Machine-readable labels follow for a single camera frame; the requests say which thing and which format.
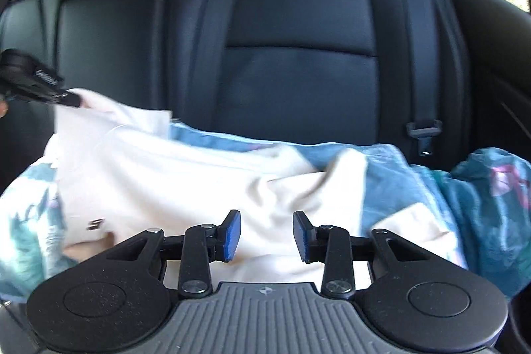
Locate blue flamingo print storage bag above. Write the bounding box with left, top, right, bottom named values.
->
left=1, top=148, right=530, bottom=301

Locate cream white garment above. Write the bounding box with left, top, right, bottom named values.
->
left=46, top=91, right=465, bottom=284

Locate black leather car seat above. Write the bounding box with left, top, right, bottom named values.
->
left=1, top=0, right=468, bottom=167

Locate black seat belt strap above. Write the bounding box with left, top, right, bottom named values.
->
left=398, top=0, right=443, bottom=131

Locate black car door panel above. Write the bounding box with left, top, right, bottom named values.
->
left=448, top=0, right=530, bottom=159

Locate seat belt buckle tongue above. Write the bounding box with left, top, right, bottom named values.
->
left=406, top=119, right=443, bottom=157

